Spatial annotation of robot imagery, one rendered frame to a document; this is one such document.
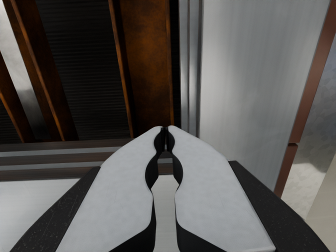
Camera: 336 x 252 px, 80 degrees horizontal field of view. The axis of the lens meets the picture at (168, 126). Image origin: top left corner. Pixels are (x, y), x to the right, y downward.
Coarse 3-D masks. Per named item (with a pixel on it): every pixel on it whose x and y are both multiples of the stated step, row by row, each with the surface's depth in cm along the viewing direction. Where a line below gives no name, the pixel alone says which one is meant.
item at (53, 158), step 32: (192, 0) 16; (192, 32) 17; (192, 64) 18; (192, 96) 20; (192, 128) 21; (0, 160) 24; (32, 160) 24; (64, 160) 24; (96, 160) 23; (160, 160) 23
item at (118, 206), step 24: (144, 144) 10; (120, 168) 9; (144, 168) 9; (96, 192) 8; (120, 192) 8; (144, 192) 8; (96, 216) 7; (120, 216) 7; (144, 216) 7; (72, 240) 6; (96, 240) 6; (120, 240) 6; (144, 240) 6
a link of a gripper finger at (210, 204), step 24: (168, 144) 12; (192, 144) 10; (192, 168) 9; (216, 168) 8; (192, 192) 7; (216, 192) 7; (240, 192) 7; (192, 216) 7; (216, 216) 7; (240, 216) 6; (192, 240) 6; (216, 240) 6; (240, 240) 6; (264, 240) 6
